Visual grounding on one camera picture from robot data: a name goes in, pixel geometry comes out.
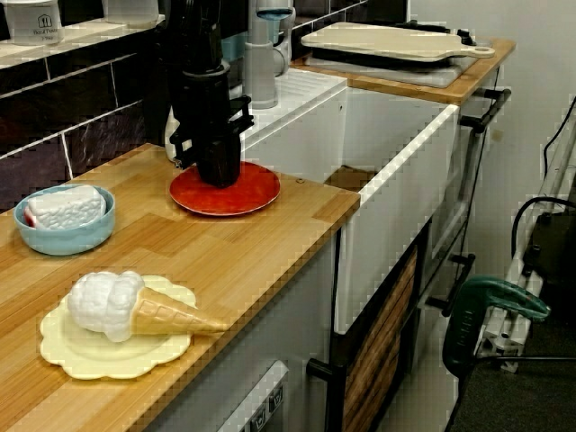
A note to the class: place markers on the light blue bowl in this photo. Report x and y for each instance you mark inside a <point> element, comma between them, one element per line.
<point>63,240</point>

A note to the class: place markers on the black equipment box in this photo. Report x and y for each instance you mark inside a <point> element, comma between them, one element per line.
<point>558,252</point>

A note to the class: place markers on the plain white canister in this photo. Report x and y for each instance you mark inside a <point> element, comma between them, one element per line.
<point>135,13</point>

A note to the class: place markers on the red round plate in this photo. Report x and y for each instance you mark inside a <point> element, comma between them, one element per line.
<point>256,193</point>

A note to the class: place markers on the grey toy dishwasher front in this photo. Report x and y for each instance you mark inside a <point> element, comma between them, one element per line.
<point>265,400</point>

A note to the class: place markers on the white toy sink basin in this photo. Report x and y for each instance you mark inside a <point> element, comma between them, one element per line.
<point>396,225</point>

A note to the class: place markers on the printed white canister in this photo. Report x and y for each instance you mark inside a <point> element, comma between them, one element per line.
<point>31,22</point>

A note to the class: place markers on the green power tool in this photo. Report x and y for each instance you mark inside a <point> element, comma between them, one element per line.
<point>495,297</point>

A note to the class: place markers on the cream cutting board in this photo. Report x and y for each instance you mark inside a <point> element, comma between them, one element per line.
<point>382,40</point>

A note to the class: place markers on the aluminium frame rail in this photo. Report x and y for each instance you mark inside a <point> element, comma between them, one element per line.
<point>560,175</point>

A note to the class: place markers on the teal plastic bin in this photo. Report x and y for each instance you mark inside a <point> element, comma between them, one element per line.
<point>234,47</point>

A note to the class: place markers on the grey toy faucet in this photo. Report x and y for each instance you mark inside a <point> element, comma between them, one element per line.
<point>261,67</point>

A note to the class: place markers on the red and white toy sushi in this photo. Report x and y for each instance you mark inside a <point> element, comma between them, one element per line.
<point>67,207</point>

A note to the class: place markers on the wooden slat drawer front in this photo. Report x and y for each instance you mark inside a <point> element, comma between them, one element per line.
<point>378,351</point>

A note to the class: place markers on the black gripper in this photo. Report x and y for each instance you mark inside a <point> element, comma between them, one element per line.
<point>204,112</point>

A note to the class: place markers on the cream scalloped plate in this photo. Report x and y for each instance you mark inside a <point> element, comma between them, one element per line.
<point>112,360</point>

